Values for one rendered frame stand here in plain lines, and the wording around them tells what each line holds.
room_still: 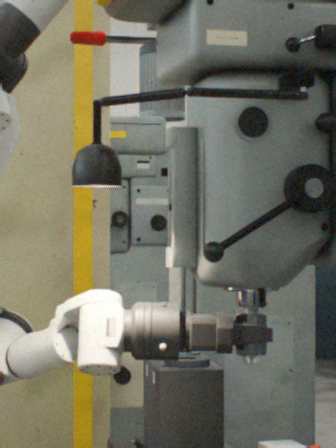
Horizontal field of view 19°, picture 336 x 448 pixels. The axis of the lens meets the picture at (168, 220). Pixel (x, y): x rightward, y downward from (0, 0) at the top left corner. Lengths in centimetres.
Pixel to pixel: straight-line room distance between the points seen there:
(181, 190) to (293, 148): 18
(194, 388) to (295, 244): 45
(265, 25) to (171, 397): 71
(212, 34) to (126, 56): 942
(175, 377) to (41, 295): 145
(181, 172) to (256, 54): 21
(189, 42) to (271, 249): 32
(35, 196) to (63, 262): 23
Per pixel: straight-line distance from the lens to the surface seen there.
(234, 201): 141
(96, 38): 158
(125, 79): 1077
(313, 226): 145
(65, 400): 323
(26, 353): 162
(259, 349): 151
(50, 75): 322
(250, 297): 150
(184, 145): 147
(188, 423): 180
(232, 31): 141
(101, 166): 139
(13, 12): 187
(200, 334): 148
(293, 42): 140
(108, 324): 149
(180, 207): 147
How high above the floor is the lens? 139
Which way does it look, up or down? 1 degrees up
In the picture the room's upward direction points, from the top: straight up
